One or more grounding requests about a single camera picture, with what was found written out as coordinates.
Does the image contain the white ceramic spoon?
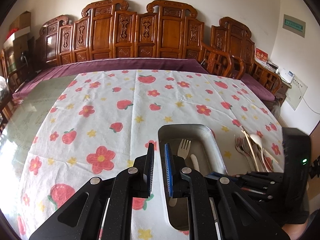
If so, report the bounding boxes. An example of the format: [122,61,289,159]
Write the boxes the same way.
[249,134,270,172]

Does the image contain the white plastic bag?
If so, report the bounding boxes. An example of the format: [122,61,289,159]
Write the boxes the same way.
[0,76,10,102]

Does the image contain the cream plastic fork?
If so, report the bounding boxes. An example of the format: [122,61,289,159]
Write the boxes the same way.
[177,139,191,159]

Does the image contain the carved wooden long sofa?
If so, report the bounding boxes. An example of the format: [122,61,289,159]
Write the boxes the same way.
[35,0,204,70]

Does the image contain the metal rectangular tray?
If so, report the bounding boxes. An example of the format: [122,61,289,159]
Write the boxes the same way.
[158,124,227,231]

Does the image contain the floral strawberry tablecloth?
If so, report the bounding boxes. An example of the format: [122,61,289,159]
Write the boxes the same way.
[17,70,284,239]

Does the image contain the purple armchair cushion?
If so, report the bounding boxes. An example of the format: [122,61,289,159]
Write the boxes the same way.
[241,74,275,102]

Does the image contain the stacked cardboard boxes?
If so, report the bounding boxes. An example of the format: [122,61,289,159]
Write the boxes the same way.
[4,11,31,66]

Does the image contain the white router box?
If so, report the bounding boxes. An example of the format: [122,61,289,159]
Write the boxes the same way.
[279,68,295,84]

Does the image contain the green wall sign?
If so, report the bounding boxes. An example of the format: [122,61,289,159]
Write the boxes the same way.
[283,14,306,38]

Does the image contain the grey bag on floor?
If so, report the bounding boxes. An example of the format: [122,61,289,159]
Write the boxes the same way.
[271,98,281,119]

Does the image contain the purple sofa cushion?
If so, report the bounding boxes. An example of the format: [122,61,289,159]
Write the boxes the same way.
[12,58,208,100]

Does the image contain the red greeting card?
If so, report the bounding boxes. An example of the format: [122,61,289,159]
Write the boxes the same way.
[254,47,268,66]

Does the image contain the carved wooden armchair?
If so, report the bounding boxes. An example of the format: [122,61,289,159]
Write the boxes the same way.
[210,17,282,95]

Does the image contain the white wall poster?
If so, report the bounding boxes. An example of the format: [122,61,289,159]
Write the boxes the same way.
[285,75,308,111]

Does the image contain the wooden side table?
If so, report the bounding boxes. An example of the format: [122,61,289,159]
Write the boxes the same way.
[274,79,292,106]

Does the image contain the wooden chopstick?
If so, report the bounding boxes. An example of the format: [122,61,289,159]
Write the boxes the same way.
[241,126,260,172]
[249,134,279,164]

